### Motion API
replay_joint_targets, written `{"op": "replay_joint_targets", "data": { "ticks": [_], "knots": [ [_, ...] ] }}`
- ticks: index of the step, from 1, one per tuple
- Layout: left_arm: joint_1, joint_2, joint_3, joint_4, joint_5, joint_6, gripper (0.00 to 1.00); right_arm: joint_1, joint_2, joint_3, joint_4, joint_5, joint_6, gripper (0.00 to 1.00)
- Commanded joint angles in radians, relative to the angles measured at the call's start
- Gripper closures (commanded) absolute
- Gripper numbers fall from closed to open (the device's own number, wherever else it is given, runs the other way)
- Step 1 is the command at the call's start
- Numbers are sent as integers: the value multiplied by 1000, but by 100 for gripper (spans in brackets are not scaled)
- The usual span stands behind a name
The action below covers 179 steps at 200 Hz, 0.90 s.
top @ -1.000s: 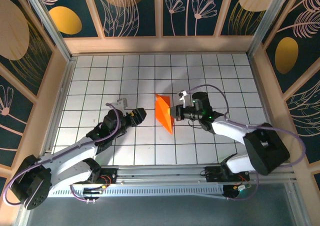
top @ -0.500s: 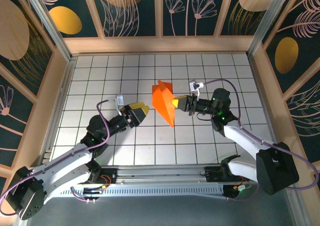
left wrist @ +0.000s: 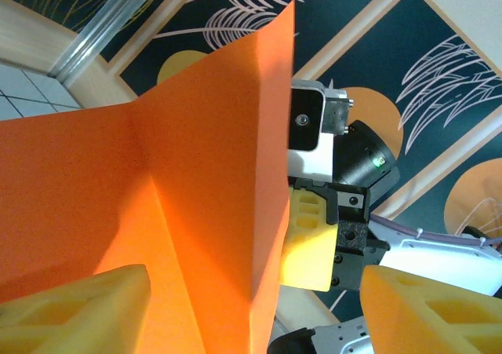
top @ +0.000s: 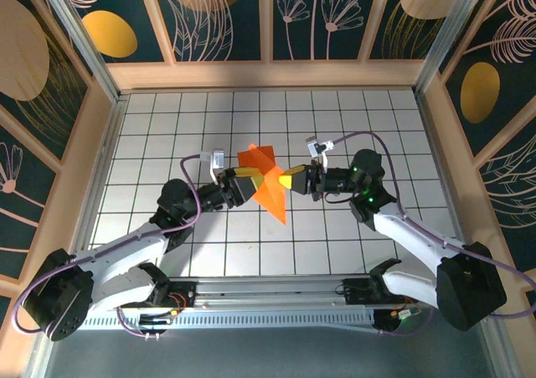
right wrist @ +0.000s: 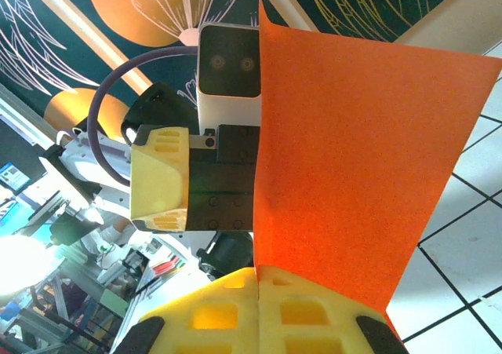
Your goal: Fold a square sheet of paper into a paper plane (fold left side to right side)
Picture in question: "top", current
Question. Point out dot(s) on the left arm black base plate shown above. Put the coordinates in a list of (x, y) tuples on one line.
[(180, 288)]

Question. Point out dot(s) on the small controller circuit board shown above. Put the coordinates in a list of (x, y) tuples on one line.
[(404, 314), (155, 320)]

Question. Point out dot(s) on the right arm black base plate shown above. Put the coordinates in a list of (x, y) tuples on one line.
[(356, 294)]

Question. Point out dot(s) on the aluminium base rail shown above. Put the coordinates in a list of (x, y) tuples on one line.
[(268, 294)]

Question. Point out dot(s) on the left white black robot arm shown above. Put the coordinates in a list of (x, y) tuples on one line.
[(125, 248)]

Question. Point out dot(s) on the aluminium frame post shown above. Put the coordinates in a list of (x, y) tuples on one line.
[(496, 353), (37, 361), (447, 38), (86, 47)]

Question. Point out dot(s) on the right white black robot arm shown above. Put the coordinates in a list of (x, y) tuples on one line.
[(410, 235)]

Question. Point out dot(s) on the orange cloth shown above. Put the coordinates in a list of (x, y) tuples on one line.
[(272, 193)]

